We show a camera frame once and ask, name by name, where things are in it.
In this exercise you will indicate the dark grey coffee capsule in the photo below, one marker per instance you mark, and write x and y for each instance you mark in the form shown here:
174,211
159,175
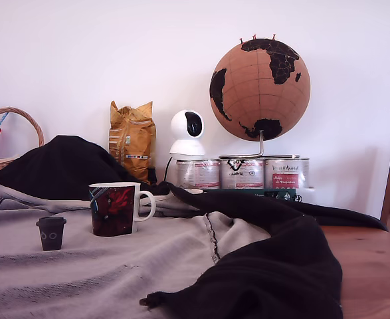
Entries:
51,237

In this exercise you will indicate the yellow coffee bag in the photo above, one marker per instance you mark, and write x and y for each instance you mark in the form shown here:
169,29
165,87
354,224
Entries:
135,146

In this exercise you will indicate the red patterned coffee mug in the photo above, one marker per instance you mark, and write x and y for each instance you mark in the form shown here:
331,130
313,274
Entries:
115,212

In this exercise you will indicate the silver tin, pink label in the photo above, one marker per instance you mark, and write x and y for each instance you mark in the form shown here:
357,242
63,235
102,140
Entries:
198,174

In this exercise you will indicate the silver tin, black logo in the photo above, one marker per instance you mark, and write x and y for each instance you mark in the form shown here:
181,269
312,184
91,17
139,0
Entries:
242,174

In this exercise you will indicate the dark green box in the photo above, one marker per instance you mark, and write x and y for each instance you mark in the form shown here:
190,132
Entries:
248,192

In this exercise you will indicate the metal globe stand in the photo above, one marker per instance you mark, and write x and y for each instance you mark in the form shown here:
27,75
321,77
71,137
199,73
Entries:
261,146

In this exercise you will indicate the cork globe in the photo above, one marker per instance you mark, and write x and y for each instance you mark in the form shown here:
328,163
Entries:
248,93

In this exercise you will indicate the silver tin, red label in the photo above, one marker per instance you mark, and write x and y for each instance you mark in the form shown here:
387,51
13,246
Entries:
286,172

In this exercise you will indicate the black and grey cloth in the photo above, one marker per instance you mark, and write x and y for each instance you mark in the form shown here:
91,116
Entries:
81,272

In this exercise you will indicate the wicker basket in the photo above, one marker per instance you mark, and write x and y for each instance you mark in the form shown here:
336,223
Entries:
32,123

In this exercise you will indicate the white security camera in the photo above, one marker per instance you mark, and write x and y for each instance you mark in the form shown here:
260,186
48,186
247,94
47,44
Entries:
184,146

